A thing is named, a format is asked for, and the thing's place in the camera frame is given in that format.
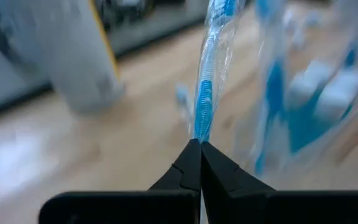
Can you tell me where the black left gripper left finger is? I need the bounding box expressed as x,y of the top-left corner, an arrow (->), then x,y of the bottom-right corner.
38,138 -> 202,224

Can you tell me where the clear acrylic organizer holder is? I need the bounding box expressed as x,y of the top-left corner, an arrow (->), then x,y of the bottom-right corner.
234,0 -> 358,184

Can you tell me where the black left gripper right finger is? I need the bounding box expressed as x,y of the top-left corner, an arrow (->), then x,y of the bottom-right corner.
200,141 -> 358,224

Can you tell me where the white yellow wipes canister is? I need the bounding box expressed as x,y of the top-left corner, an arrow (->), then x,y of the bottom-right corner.
0,0 -> 127,114

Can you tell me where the blue toothbrush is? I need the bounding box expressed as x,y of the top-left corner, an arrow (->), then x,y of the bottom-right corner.
191,0 -> 248,144
253,0 -> 288,177

